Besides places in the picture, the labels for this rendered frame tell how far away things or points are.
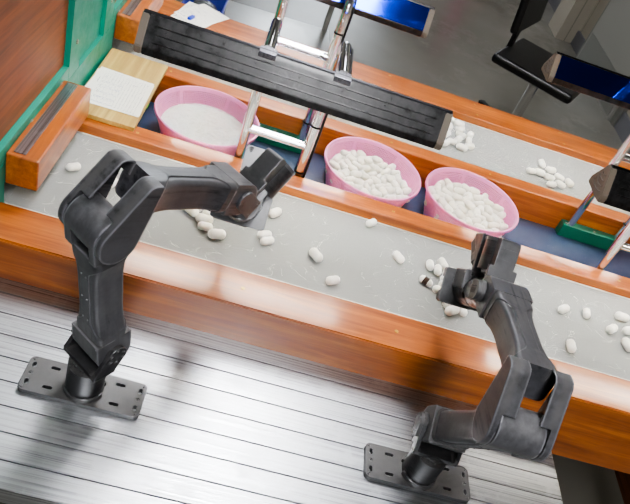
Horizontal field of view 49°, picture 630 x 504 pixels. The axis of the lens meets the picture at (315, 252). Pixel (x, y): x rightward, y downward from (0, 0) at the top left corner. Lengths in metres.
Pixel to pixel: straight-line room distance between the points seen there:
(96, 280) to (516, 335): 0.59
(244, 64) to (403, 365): 0.65
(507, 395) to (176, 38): 0.86
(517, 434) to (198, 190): 0.55
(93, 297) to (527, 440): 0.62
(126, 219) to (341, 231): 0.78
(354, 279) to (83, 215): 0.71
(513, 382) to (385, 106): 0.64
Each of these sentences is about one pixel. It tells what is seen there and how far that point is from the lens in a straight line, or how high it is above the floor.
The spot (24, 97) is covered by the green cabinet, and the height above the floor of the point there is 0.91.
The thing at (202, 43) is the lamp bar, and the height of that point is 1.09.
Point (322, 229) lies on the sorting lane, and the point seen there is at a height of 0.74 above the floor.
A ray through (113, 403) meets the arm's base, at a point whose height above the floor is 0.68.
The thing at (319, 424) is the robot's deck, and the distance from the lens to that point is 1.29.
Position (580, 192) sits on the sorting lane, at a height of 0.74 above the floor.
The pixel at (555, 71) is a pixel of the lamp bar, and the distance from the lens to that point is 2.00.
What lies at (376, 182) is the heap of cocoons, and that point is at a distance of 1.80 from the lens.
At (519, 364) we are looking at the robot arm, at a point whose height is 1.09.
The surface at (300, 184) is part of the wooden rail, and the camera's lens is 1.63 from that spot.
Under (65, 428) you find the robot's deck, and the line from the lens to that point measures 1.19.
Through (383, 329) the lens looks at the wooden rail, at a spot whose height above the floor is 0.76.
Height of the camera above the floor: 1.67
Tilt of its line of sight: 39 degrees down
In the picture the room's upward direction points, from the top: 23 degrees clockwise
